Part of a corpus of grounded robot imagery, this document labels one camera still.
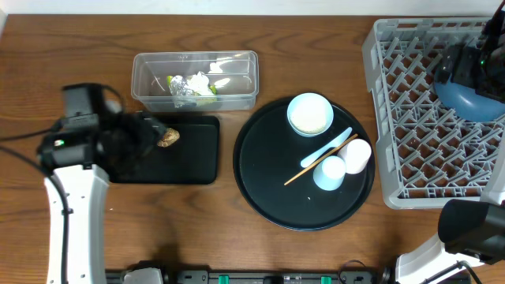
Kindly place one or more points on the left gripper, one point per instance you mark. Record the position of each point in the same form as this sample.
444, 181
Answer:
144, 134

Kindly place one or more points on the blue plate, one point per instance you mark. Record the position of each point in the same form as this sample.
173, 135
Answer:
467, 104

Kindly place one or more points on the brown mushroom food scrap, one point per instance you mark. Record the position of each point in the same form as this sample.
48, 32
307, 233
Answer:
169, 138

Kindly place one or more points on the yellow snack wrapper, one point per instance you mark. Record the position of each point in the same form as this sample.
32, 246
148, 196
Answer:
184, 96

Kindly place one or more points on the white tissue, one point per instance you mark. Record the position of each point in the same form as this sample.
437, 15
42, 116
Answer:
199, 83

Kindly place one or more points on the light blue bowl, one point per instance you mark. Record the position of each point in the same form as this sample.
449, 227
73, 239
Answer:
309, 114

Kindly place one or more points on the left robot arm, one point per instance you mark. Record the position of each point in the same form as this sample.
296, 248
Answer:
80, 155

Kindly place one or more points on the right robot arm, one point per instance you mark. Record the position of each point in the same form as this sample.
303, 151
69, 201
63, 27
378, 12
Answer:
470, 233

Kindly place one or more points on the grey dishwasher rack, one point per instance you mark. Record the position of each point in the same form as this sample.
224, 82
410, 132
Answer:
426, 154

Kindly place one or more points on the black rectangular tray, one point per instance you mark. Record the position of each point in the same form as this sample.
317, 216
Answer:
192, 159

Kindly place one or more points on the clear plastic bin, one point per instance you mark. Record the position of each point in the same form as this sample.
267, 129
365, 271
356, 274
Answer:
234, 73

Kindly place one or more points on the pink cup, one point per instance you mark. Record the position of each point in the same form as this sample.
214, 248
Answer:
355, 155

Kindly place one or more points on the black round tray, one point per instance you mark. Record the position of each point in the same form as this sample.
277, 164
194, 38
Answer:
267, 156

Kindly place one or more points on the light blue plastic knife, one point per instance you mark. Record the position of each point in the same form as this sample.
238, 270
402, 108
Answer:
305, 162

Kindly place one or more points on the light blue cup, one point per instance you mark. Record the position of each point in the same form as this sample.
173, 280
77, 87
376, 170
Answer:
329, 174

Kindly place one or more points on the wooden chopstick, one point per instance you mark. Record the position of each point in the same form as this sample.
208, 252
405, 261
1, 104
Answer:
320, 159

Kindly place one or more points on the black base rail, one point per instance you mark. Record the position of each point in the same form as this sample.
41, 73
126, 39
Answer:
213, 277

